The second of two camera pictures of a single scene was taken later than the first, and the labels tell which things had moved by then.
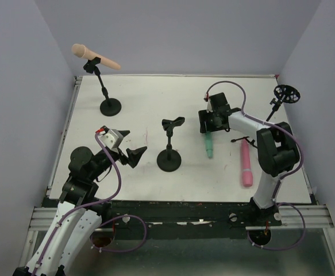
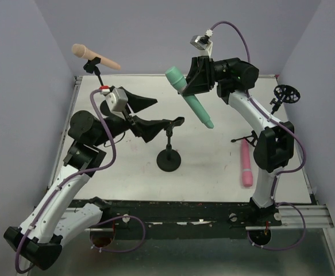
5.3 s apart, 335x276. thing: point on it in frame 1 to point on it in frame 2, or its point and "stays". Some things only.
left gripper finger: x=134 y=155 to x=147 y=129
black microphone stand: x=169 y=160 stays
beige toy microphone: x=79 y=50 stays
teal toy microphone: x=208 y=137 to x=176 y=76
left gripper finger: x=124 y=132 to x=137 y=103
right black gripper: x=208 y=122 to x=210 y=72
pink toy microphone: x=247 y=177 stays
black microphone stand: x=108 y=107 stays
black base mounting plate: x=190 y=219 stays
